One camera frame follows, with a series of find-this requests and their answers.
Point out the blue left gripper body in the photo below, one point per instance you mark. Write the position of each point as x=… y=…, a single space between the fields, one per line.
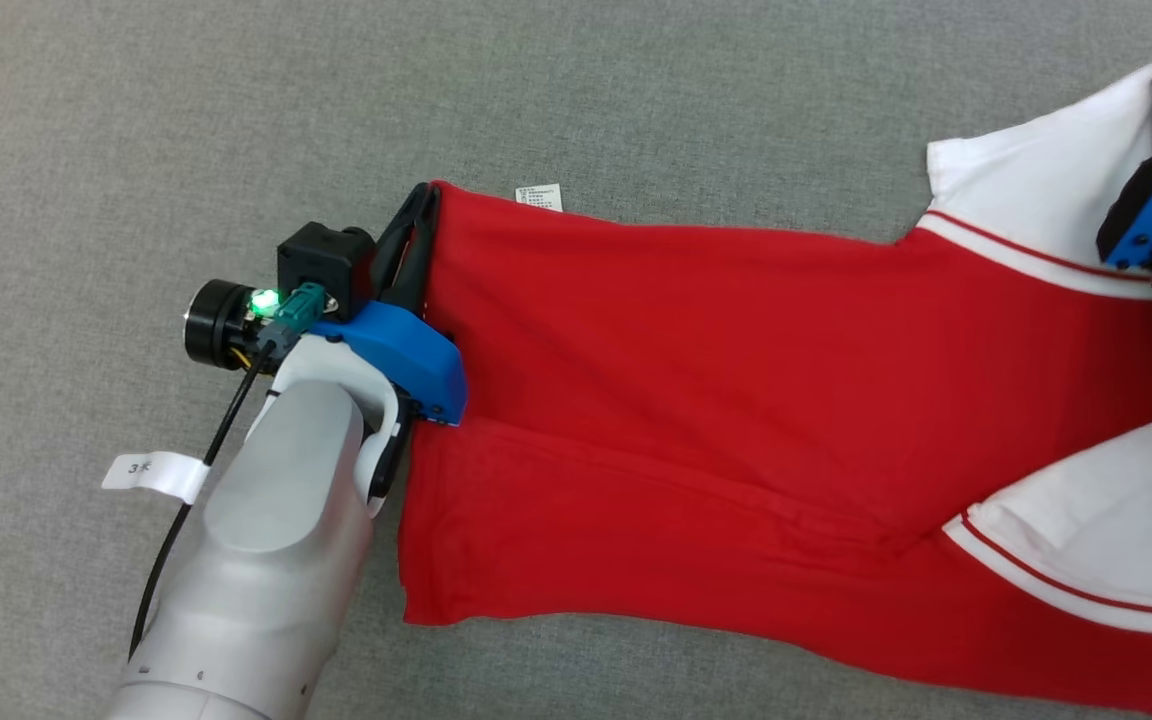
x=406 y=345

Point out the red and white shirt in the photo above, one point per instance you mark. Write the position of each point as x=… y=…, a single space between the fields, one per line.
x=696 y=400

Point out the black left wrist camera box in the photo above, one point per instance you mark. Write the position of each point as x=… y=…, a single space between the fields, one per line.
x=321 y=258

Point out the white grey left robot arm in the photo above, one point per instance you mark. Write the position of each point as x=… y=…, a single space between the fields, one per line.
x=266 y=520

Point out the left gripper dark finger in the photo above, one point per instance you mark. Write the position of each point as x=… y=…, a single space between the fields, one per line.
x=391 y=255
x=421 y=260

